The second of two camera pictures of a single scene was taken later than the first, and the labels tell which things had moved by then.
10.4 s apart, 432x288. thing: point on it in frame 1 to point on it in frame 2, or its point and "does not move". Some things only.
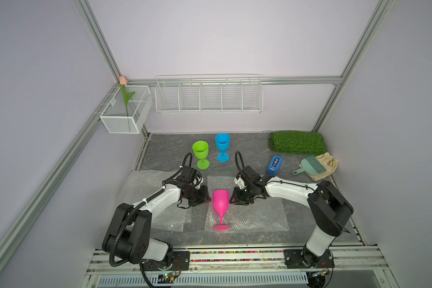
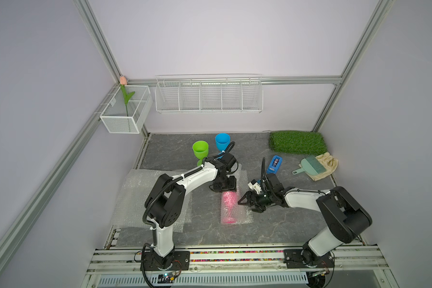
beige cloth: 330,163 does not move
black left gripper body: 196,195 to 226,184
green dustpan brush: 311,165 does not move
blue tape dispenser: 274,165 does not move
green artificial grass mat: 308,142 does not move
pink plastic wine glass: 221,198 to 229,202
